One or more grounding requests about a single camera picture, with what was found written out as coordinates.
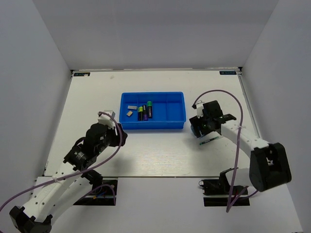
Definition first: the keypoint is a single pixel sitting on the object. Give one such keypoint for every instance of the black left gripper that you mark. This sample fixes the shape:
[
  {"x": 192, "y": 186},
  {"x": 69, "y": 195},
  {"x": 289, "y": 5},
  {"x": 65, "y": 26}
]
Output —
[{"x": 116, "y": 139}]

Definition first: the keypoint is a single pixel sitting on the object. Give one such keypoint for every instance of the green capped black highlighter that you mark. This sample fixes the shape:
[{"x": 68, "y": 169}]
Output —
[{"x": 150, "y": 109}]

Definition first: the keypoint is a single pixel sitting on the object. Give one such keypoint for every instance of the green ink pen refill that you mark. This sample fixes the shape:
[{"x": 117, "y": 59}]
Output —
[{"x": 209, "y": 140}]

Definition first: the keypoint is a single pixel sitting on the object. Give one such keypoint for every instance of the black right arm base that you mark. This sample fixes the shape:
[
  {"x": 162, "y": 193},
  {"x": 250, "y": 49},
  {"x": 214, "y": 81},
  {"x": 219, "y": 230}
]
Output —
[{"x": 216, "y": 192}]

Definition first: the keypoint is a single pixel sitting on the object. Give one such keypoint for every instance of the blue plastic divided tray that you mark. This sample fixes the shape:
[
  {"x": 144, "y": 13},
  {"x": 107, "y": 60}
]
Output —
[{"x": 168, "y": 110}]

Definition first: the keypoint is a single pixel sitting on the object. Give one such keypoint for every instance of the table corner label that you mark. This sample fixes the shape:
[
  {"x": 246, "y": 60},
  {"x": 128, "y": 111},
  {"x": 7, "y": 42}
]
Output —
[
  {"x": 81, "y": 74},
  {"x": 226, "y": 72}
]

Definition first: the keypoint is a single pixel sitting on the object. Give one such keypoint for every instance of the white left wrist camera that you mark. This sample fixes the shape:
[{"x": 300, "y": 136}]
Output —
[{"x": 106, "y": 118}]

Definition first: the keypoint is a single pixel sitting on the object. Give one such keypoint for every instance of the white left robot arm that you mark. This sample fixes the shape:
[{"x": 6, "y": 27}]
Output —
[{"x": 71, "y": 182}]

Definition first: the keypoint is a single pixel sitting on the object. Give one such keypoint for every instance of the right table corner label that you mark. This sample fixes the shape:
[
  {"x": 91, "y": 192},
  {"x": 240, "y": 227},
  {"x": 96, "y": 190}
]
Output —
[{"x": 226, "y": 72}]

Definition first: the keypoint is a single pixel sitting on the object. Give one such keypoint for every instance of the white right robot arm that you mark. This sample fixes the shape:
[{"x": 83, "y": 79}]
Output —
[{"x": 269, "y": 165}]

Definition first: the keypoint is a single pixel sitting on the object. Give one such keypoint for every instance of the left table corner label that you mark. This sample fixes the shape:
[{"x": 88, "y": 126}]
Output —
[{"x": 81, "y": 74}]

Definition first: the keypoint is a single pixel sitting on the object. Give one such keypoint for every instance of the yellow capped black highlighter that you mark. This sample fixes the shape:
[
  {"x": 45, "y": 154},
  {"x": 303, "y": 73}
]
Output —
[{"x": 140, "y": 113}]

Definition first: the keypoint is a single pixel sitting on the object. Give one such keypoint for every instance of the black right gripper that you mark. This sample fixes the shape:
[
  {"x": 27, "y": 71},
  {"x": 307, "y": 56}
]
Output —
[{"x": 196, "y": 122}]

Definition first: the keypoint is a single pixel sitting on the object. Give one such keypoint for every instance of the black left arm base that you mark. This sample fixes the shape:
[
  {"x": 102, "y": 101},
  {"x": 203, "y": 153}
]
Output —
[{"x": 104, "y": 196}]

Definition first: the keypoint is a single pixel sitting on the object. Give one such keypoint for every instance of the blue labelled round jar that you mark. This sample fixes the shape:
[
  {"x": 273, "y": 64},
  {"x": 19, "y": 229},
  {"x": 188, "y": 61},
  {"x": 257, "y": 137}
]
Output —
[{"x": 193, "y": 131}]

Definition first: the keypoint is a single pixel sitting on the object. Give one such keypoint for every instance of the purple capped black highlighter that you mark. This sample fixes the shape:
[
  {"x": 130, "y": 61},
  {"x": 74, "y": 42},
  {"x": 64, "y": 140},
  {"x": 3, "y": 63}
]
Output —
[{"x": 145, "y": 113}]

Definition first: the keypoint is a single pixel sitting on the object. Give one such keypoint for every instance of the grey white eraser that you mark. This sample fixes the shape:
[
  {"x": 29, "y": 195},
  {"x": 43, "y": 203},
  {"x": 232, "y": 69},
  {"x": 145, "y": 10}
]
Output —
[{"x": 131, "y": 107}]

